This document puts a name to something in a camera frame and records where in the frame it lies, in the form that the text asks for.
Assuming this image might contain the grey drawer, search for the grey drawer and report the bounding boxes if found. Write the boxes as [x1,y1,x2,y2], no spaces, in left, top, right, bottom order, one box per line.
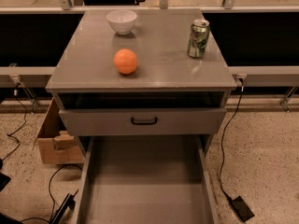
[59,108,226,136]
[74,135,220,224]

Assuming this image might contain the grey drawer cabinet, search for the grey drawer cabinet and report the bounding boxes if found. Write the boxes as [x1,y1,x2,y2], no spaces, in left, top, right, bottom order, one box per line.
[47,9,235,147]

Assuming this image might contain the grey top drawer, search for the grey top drawer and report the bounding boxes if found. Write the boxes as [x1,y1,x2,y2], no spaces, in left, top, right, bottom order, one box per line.
[59,108,226,136]

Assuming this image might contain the orange ball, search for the orange ball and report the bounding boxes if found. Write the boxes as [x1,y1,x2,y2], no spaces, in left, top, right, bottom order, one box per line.
[113,49,137,75]

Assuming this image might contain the green soda can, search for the green soda can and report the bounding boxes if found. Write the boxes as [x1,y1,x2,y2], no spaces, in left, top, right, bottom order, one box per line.
[187,19,210,58]

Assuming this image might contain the white bowl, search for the white bowl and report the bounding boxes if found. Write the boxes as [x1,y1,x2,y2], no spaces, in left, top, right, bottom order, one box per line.
[107,9,137,35]

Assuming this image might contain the cardboard box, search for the cardboard box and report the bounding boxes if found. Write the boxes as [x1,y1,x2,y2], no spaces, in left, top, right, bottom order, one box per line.
[36,99,85,164]

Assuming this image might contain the black device bottom left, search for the black device bottom left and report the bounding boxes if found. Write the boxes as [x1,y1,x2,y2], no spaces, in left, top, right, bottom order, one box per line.
[50,194,76,224]

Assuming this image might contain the black power adapter right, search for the black power adapter right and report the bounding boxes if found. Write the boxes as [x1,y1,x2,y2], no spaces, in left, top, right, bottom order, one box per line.
[230,196,254,222]

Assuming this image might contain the black floor cable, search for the black floor cable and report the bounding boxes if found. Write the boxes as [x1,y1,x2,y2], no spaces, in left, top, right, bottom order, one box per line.
[18,163,83,224]

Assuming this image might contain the black cable right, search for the black cable right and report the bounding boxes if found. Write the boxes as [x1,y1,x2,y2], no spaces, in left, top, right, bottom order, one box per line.
[217,83,244,201]

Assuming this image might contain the metal railing frame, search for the metal railing frame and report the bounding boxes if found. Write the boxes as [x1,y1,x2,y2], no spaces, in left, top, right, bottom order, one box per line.
[0,0,299,114]

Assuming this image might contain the black cable left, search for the black cable left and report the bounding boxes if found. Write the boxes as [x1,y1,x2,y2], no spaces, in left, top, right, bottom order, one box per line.
[0,83,28,163]

